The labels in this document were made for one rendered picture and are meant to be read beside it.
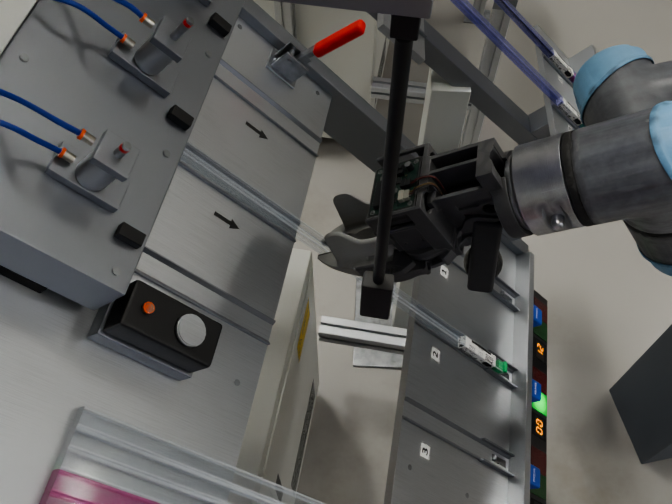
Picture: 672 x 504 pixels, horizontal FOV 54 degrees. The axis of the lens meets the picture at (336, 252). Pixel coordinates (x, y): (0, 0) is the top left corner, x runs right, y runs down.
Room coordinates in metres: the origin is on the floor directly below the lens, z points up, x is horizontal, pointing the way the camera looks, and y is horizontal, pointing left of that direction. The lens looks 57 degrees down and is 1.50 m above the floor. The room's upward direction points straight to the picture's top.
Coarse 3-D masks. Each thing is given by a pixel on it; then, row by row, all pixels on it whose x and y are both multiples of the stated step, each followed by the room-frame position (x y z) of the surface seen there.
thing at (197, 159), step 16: (192, 144) 0.39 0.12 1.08; (192, 160) 0.37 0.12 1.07; (208, 160) 0.38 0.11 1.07; (208, 176) 0.37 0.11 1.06; (224, 176) 0.37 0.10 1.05; (240, 192) 0.37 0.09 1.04; (256, 192) 0.37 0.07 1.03; (256, 208) 0.36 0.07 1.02; (272, 208) 0.37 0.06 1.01; (288, 224) 0.36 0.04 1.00; (304, 224) 0.37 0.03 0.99; (304, 240) 0.35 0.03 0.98; (320, 240) 0.36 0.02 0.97; (400, 304) 0.34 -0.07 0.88; (416, 304) 0.34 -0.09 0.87; (432, 320) 0.33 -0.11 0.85; (448, 336) 0.33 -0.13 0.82; (464, 336) 0.33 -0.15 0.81; (496, 368) 0.31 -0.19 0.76
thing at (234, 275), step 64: (256, 64) 0.52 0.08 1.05; (256, 128) 0.45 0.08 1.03; (320, 128) 0.50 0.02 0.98; (192, 192) 0.35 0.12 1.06; (192, 256) 0.29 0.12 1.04; (256, 256) 0.32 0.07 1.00; (0, 320) 0.19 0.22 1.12; (64, 320) 0.21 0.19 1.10; (256, 320) 0.26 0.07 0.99; (0, 384) 0.16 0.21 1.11; (64, 384) 0.17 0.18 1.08; (128, 384) 0.18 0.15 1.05; (192, 384) 0.19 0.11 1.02; (256, 384) 0.21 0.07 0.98; (0, 448) 0.12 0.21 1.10; (192, 448) 0.14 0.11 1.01
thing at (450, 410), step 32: (512, 256) 0.50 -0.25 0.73; (416, 288) 0.37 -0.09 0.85; (448, 288) 0.39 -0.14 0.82; (512, 288) 0.44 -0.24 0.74; (416, 320) 0.33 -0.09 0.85; (448, 320) 0.35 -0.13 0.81; (480, 320) 0.37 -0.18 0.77; (512, 320) 0.40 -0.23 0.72; (416, 352) 0.30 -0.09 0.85; (448, 352) 0.31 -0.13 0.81; (512, 352) 0.35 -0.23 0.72; (416, 384) 0.26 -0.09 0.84; (448, 384) 0.28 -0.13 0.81; (480, 384) 0.29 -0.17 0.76; (512, 384) 0.30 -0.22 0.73; (416, 416) 0.23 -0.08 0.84; (448, 416) 0.24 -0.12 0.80; (480, 416) 0.25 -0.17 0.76; (416, 448) 0.20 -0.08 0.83; (448, 448) 0.21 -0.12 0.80; (480, 448) 0.22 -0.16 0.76; (416, 480) 0.16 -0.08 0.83; (448, 480) 0.17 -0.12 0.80; (480, 480) 0.18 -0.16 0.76
